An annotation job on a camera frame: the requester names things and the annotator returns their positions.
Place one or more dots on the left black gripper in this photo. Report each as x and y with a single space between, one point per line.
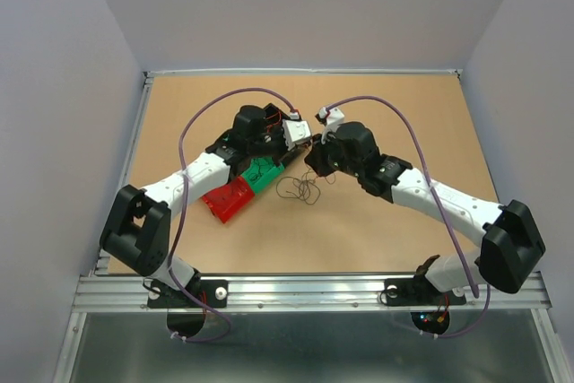
278 130

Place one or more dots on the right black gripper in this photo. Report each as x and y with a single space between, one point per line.
316 156

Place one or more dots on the green plastic bin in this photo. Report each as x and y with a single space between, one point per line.
261 173

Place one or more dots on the red plastic bin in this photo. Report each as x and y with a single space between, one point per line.
226 201

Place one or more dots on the black plastic bin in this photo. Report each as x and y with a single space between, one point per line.
274 118

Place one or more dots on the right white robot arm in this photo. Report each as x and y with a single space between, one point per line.
508 243

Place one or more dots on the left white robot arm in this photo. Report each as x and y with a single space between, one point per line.
137 231

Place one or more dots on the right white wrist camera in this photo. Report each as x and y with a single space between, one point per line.
330 119

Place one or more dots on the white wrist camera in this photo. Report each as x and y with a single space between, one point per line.
296 133
330 119

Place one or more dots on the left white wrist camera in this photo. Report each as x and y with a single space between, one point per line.
296 133

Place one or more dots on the aluminium back rail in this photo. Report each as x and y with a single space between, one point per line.
302 71

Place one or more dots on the aluminium rail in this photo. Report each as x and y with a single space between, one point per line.
102 263
302 71
251 293

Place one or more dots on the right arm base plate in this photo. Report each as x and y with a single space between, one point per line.
417 290

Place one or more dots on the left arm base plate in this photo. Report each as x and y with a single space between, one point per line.
211 292

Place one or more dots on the aluminium left rail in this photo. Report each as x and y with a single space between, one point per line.
102 263

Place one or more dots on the aluminium front rail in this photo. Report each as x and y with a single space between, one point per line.
251 293

